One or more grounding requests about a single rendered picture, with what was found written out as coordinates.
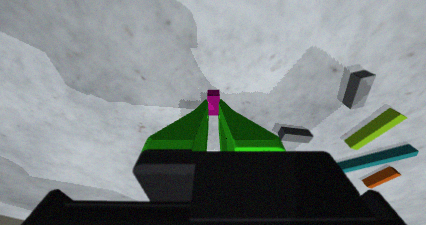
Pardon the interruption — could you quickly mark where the orange rod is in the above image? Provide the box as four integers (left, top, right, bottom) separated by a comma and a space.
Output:
362, 166, 400, 188

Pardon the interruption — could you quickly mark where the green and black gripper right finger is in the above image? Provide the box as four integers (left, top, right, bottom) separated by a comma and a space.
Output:
218, 99, 286, 151

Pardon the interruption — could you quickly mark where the lime green bar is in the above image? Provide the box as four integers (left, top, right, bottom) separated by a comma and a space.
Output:
345, 108, 407, 150

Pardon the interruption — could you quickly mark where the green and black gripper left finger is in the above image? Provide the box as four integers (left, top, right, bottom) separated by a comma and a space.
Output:
141, 99, 209, 152

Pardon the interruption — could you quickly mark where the turquoise rod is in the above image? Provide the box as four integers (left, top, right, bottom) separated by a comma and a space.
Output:
337, 144, 419, 173

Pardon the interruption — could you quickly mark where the magenta block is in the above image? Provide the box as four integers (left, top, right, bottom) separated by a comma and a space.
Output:
207, 90, 220, 115

